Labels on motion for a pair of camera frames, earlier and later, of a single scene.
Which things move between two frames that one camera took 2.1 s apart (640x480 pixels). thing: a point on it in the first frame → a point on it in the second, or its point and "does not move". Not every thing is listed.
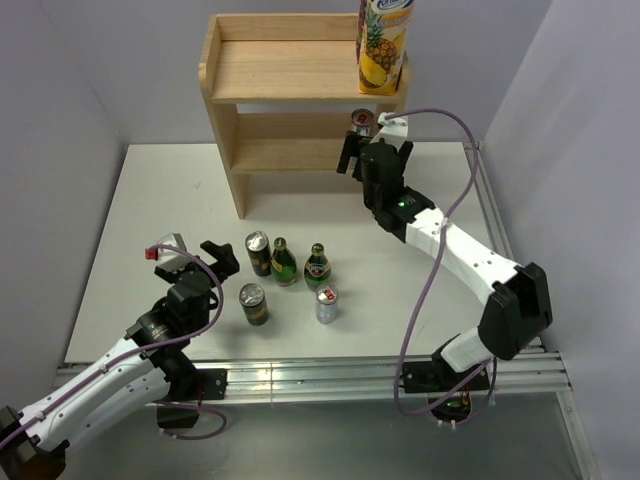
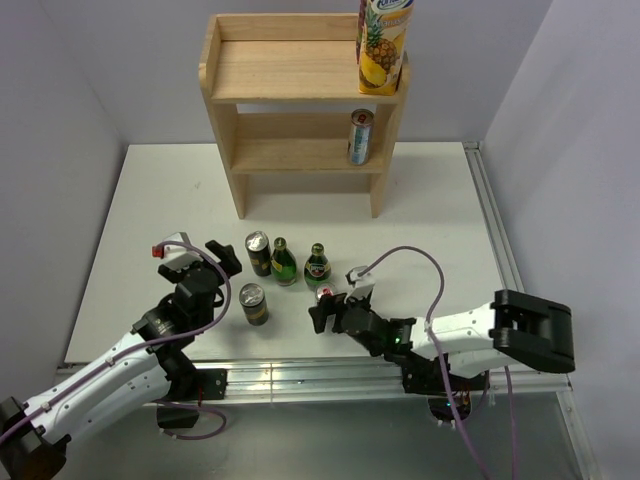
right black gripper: x=352 y=148 → x=335 y=304
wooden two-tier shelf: x=280 y=89 does not move
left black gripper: x=225 y=264 does not move
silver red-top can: x=364 y=122 does not move
